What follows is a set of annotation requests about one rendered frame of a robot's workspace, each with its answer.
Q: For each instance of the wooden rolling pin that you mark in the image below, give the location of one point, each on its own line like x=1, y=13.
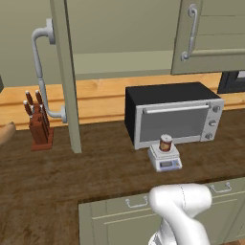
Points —
x=6, y=133

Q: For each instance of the olive drawer front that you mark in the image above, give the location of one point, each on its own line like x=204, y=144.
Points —
x=228, y=188
x=121, y=204

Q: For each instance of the olive cabinet interior shelf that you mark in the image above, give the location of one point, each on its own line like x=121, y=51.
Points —
x=122, y=63

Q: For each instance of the wooden knife block with knives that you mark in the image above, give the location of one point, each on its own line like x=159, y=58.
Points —
x=39, y=124

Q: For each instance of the olive lower cabinet door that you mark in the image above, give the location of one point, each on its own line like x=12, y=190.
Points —
x=130, y=229

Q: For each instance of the black and silver toaster oven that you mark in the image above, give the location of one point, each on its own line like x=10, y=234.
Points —
x=172, y=113

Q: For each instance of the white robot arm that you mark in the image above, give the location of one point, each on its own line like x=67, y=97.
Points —
x=182, y=207

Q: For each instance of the white digital scale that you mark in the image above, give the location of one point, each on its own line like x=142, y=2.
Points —
x=164, y=158

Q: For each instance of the red canned food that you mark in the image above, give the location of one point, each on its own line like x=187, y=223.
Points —
x=166, y=142

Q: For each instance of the open olive cabinet door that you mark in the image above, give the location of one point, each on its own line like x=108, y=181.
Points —
x=65, y=73

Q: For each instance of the closed olive cabinet door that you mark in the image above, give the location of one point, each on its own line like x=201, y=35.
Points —
x=210, y=35

